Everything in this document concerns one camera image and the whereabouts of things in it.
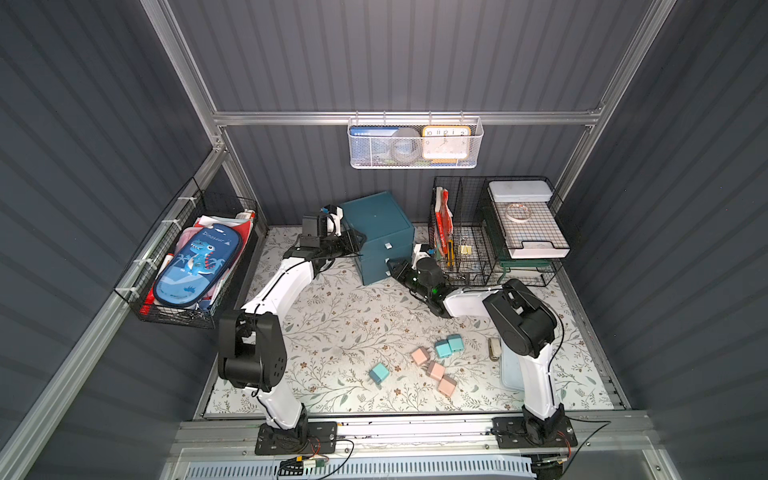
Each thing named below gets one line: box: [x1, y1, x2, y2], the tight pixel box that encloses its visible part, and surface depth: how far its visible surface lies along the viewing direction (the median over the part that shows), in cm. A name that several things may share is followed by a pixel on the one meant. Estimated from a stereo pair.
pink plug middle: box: [430, 362, 445, 380], surface depth 84 cm
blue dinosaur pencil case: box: [154, 224, 242, 308], surface depth 66 cm
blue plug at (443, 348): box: [435, 339, 453, 358], surface depth 88 cm
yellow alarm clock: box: [422, 126, 472, 160], surface depth 90 cm
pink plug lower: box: [438, 375, 457, 397], surface depth 82 cm
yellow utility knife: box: [447, 239, 455, 267], surface depth 114 cm
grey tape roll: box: [390, 127, 422, 163], surface depth 90 cm
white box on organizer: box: [488, 180, 553, 203], surface depth 102 cm
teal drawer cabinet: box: [340, 191, 415, 286], surface depth 95 cm
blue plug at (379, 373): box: [369, 362, 389, 384], surface depth 84 cm
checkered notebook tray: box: [493, 201, 571, 259], surface depth 93 cm
